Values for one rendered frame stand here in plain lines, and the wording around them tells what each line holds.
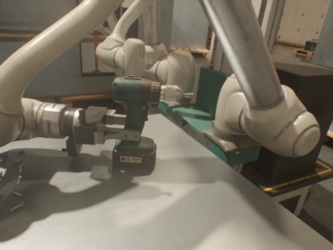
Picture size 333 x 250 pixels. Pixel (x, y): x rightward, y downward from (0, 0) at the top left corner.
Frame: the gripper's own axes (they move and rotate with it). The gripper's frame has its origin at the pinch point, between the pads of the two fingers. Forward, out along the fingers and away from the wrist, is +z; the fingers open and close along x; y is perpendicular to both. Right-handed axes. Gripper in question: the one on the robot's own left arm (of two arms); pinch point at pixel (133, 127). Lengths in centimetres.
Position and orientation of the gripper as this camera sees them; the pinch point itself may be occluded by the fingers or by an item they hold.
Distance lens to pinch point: 65.6
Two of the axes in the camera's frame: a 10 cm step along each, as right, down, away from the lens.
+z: 10.0, 0.8, 0.2
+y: 0.9, -9.1, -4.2
